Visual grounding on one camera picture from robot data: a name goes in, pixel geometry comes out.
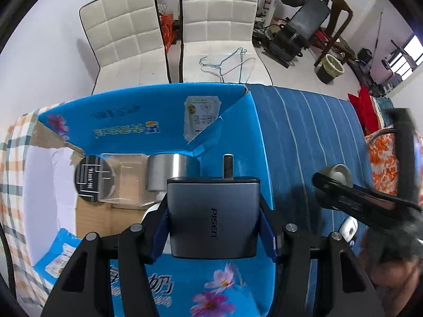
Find white earbud case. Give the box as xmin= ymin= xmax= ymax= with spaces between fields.
xmin=338 ymin=216 xmax=358 ymax=243

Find small silver tin dish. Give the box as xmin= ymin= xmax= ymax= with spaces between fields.
xmin=320 ymin=164 xmax=353 ymax=188

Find black round patterned tin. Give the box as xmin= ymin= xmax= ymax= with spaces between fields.
xmin=74 ymin=155 xmax=116 ymax=203

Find clear acrylic box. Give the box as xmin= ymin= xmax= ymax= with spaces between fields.
xmin=98 ymin=153 xmax=156 ymax=210

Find silver metal canister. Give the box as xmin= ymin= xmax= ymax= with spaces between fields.
xmin=146 ymin=153 xmax=201 ymax=192

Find grey Pisen charger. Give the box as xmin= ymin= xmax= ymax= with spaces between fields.
xmin=167 ymin=154 xmax=260 ymax=260

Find plaid orange checked cloth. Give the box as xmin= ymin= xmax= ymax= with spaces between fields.
xmin=1 ymin=107 xmax=62 ymax=308

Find orange white floral cushion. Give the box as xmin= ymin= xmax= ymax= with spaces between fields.
xmin=365 ymin=124 xmax=423 ymax=206

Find red cloth on floor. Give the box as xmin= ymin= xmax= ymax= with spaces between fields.
xmin=348 ymin=85 xmax=380 ymax=136

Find blue striped tablecloth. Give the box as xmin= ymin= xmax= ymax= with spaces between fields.
xmin=248 ymin=85 xmax=373 ymax=236

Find green waste bin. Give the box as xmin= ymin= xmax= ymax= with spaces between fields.
xmin=317 ymin=54 xmax=345 ymax=85

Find brown wooden chair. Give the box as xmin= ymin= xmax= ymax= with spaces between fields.
xmin=314 ymin=0 xmax=355 ymax=67

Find blue cardboard box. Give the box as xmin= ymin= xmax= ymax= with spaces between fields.
xmin=39 ymin=83 xmax=275 ymax=316

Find black weight bench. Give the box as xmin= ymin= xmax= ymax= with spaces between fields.
xmin=265 ymin=0 xmax=330 ymax=68

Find left white quilted chair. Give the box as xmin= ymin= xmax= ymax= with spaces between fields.
xmin=79 ymin=0 xmax=171 ymax=94

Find white quilted chair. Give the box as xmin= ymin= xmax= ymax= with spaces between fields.
xmin=179 ymin=0 xmax=273 ymax=86
xmin=79 ymin=0 xmax=171 ymax=94

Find right white quilted chair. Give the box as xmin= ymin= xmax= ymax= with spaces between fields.
xmin=179 ymin=0 xmax=273 ymax=86

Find red bag between chairs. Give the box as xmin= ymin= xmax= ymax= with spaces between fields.
xmin=160 ymin=14 xmax=176 ymax=52

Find wire clothes hangers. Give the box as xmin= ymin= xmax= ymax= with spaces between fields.
xmin=198 ymin=46 xmax=256 ymax=84

